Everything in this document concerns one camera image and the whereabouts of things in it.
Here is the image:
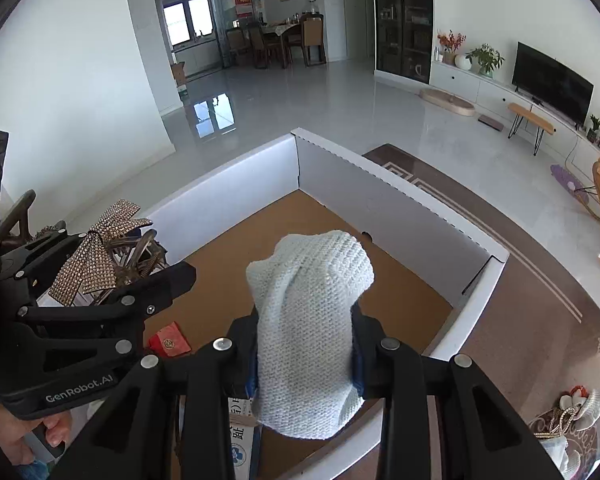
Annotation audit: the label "white knit glove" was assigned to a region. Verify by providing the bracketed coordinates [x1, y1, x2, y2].
[246, 230, 375, 440]
[528, 386, 600, 455]

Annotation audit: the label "person's left hand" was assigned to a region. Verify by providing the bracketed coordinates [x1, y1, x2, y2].
[0, 404, 72, 466]

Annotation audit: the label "blue white small carton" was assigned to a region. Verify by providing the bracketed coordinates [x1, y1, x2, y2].
[228, 398, 262, 480]

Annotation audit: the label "red envelope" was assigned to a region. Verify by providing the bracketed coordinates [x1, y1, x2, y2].
[147, 322, 192, 359]

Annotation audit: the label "white cardboard box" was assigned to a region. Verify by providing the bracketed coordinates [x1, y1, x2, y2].
[34, 127, 512, 480]

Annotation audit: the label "oval beige floor mat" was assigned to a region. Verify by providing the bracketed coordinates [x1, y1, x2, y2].
[418, 88, 476, 117]

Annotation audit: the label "wooden bench hairpin legs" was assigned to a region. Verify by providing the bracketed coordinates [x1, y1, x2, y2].
[507, 102, 555, 156]

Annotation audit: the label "white tv cabinet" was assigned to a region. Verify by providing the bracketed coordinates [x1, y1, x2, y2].
[430, 62, 600, 167]

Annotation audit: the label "dining table with chairs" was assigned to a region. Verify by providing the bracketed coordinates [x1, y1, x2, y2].
[225, 13, 327, 68]

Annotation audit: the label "green potted plant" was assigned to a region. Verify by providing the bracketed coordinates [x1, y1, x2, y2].
[467, 44, 505, 78]

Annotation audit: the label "black flat television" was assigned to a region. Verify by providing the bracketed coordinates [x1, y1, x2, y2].
[512, 42, 594, 126]

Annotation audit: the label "red flower vase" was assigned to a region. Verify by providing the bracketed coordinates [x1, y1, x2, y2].
[438, 30, 466, 65]

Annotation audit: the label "black glass display cabinet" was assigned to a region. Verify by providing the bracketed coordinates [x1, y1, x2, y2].
[375, 0, 434, 84]

